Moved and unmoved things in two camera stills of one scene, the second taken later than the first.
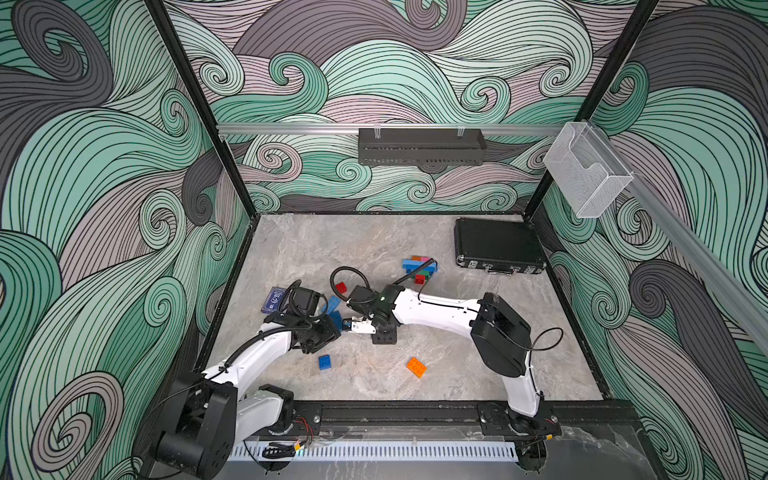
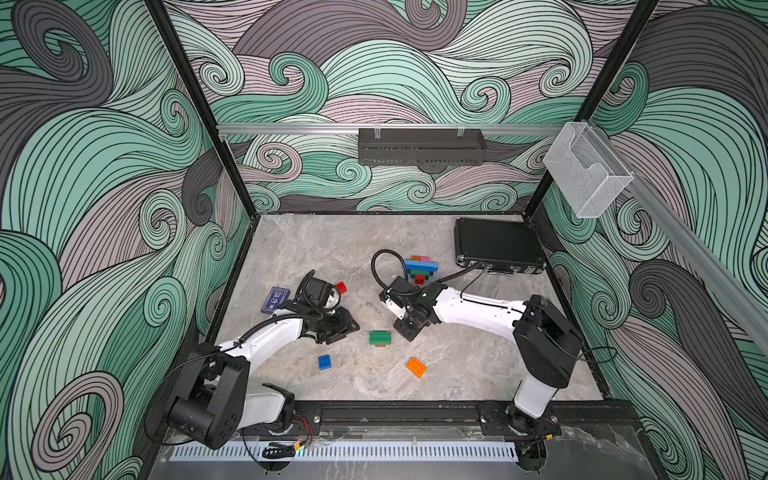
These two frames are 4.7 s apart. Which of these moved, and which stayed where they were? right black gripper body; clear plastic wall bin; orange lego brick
Moved: right black gripper body
Stayed: orange lego brick; clear plastic wall bin
